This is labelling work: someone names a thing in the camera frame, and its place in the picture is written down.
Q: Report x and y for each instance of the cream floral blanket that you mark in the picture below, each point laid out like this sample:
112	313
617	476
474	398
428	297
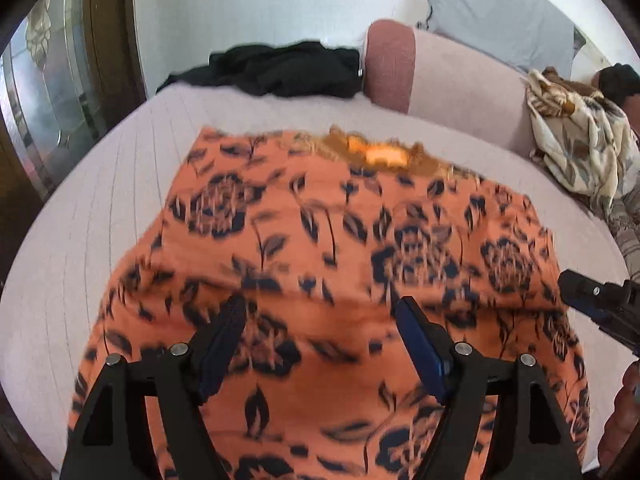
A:
584	139

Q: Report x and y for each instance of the orange floral garment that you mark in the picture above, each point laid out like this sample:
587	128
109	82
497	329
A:
317	248

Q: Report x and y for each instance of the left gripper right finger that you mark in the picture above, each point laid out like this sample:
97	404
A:
530	438

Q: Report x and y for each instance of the pink quilted bolster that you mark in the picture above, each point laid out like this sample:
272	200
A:
424	75

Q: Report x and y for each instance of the black clothing pile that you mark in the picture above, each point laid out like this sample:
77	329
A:
303	69

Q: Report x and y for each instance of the brown wooden door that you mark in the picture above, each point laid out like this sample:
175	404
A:
70	72

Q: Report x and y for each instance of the person's right hand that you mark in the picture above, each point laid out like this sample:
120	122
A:
625	417

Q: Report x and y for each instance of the striped sofa cushion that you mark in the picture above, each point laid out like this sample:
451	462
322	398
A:
623	222

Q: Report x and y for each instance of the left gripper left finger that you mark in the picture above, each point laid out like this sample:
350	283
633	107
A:
112	438

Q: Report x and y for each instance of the grey pillow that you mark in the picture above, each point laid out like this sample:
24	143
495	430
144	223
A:
524	34

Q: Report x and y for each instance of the black garment on headboard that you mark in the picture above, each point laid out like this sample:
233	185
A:
618	83

